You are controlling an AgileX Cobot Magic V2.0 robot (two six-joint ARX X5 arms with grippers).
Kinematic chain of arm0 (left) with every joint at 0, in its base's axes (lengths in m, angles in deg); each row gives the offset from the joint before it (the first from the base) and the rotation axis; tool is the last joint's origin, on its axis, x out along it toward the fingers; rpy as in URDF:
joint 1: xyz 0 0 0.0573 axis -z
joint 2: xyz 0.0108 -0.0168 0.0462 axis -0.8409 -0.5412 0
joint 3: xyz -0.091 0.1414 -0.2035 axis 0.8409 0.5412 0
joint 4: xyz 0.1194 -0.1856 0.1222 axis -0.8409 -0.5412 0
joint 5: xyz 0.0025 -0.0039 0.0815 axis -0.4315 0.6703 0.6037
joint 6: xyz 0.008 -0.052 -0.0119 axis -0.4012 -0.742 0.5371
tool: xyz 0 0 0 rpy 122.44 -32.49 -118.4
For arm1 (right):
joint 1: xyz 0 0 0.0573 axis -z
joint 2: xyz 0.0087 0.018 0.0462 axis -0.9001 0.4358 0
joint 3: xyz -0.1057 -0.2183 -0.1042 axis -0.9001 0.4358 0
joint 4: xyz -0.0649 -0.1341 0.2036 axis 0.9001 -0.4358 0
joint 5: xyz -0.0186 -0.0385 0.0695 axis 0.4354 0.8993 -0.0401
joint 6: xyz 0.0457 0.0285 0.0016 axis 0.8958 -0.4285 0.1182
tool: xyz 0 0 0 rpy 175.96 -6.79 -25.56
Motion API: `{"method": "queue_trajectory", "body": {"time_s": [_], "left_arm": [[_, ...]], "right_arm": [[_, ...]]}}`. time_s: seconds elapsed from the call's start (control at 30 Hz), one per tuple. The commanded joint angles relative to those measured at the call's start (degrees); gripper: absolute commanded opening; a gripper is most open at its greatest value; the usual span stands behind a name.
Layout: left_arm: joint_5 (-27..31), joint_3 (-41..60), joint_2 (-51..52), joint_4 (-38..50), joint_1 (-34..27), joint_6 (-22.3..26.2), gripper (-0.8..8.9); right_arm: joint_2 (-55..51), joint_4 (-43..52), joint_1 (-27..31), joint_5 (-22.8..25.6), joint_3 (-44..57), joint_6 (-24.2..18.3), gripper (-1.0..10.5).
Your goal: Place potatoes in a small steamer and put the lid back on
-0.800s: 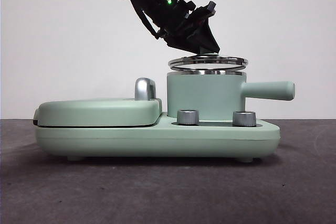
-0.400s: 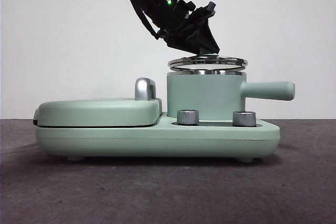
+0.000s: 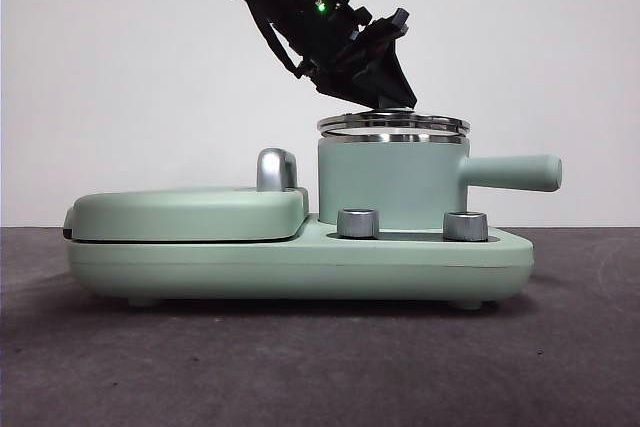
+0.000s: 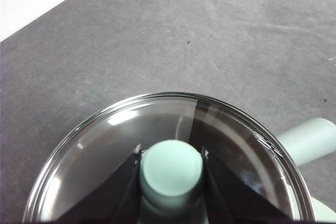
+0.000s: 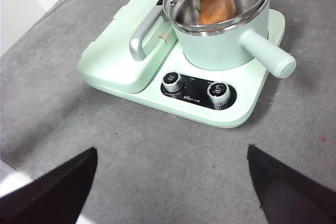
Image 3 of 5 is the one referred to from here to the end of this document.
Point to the glass pot lid green knob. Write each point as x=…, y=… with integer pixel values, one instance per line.
x=350, y=123

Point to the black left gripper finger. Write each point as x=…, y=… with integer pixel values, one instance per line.
x=392, y=77
x=345, y=89

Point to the mint green breakfast maker base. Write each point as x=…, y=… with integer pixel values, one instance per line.
x=250, y=269

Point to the silver control knob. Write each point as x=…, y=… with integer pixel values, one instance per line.
x=358, y=223
x=466, y=227

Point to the mint green grill cover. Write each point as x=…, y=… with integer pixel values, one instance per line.
x=190, y=214

